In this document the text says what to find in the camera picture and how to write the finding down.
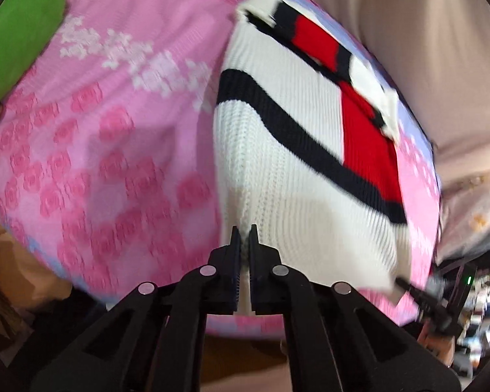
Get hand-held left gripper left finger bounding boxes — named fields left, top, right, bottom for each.
left=30, top=226, right=242, bottom=392

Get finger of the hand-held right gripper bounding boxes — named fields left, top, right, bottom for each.
left=395, top=277, right=435, bottom=312

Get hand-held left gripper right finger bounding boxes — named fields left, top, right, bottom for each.
left=248, top=224, right=462, bottom=392

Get white knit sweater red navy stripes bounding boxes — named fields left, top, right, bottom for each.
left=213, top=0, right=411, bottom=295

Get person's right forearm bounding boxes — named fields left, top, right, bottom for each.
left=417, top=322, right=456, bottom=369

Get pale printed cloth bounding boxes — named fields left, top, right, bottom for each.
left=436, top=169, right=490, bottom=263

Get pink floral blanket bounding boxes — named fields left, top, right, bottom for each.
left=0, top=0, right=442, bottom=339

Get green pillow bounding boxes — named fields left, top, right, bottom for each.
left=0, top=0, right=68, bottom=109

